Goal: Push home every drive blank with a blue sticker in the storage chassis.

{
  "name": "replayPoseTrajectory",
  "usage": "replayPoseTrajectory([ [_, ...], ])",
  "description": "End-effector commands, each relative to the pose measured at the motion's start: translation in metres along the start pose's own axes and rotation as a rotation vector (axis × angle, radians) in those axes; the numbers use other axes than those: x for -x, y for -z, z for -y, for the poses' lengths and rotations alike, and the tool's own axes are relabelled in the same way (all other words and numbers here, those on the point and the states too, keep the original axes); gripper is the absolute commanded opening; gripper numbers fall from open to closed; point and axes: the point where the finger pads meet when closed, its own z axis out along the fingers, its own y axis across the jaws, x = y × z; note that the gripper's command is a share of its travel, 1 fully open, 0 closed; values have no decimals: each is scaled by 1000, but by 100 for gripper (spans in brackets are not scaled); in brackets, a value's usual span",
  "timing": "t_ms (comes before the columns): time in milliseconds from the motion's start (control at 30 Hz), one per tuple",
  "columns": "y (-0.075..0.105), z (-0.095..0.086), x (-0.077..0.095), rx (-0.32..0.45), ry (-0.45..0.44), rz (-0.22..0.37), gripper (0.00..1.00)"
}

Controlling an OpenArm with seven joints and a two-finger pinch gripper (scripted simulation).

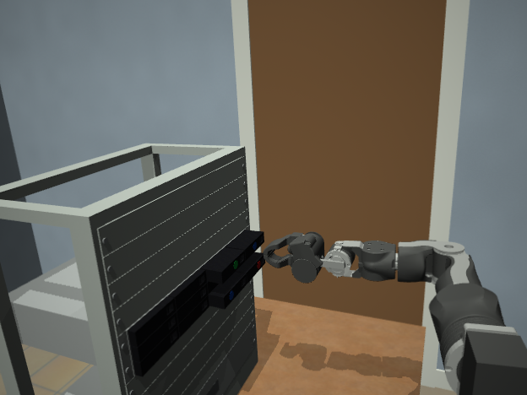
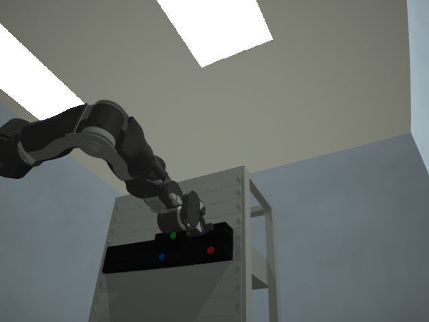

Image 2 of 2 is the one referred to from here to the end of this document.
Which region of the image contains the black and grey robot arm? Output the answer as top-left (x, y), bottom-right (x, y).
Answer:
top-left (0, 100), bottom-right (182, 214)

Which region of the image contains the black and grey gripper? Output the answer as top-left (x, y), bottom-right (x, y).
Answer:
top-left (157, 191), bottom-right (214, 237)

